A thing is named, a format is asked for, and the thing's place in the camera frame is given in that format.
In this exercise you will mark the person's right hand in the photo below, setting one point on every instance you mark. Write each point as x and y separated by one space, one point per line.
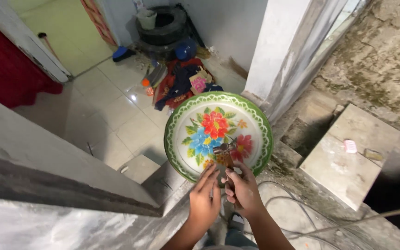
247 194

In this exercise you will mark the person's left hand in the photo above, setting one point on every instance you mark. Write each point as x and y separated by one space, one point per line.
202 205

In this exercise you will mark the person's right fingers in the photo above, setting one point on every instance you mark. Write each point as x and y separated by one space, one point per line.
228 189

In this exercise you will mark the floral enamel tray green rim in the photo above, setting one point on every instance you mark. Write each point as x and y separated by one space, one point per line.
220 118

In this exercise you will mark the person's sandal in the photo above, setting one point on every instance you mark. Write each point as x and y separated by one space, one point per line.
236 221

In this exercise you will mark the person's jeans leg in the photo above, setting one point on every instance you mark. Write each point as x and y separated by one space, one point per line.
236 239

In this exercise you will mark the pink print paper bag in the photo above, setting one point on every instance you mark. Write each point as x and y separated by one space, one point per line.
199 83

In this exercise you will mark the pile of red dark clothes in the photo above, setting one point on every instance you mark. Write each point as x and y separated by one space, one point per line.
179 83

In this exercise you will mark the grey concrete slab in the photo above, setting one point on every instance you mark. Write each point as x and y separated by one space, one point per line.
349 159

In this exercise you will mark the pink soap bar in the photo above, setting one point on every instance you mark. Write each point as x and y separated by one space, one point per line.
350 146

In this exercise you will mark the orange ball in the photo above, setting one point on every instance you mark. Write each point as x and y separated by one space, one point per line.
145 82

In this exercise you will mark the thin metal rod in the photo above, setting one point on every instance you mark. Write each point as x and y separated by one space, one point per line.
359 220

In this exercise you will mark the blue helmet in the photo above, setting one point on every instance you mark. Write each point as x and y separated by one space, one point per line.
185 49

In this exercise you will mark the stack of black tyres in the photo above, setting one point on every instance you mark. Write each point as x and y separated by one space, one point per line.
172 29

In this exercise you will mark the blue dustpan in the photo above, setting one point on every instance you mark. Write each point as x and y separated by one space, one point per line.
122 54

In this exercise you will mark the white plastic bucket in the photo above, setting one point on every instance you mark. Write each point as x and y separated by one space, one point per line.
147 20

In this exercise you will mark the orange patterned door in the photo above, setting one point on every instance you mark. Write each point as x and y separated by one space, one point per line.
97 20

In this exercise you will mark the broom stick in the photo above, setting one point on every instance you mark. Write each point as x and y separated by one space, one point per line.
45 41

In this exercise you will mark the red curtain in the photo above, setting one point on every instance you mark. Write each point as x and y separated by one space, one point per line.
5 69

